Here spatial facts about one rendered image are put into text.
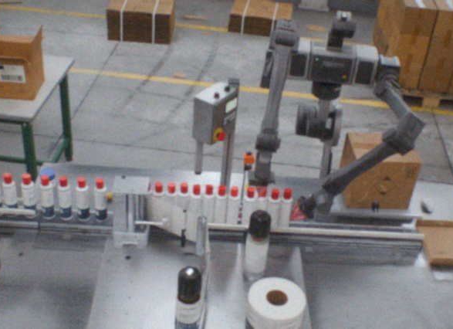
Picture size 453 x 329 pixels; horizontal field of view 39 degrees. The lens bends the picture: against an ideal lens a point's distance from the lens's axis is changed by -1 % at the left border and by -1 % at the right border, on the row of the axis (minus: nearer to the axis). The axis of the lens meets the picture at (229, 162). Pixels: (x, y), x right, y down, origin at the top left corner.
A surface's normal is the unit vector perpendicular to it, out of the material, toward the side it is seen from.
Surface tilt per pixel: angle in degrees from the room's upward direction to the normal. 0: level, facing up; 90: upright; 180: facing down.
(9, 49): 88
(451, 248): 0
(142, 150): 0
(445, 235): 0
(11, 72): 91
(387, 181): 90
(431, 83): 93
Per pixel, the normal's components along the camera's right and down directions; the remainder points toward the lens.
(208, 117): -0.56, 0.43
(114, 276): 0.07, -0.83
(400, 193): 0.05, 0.56
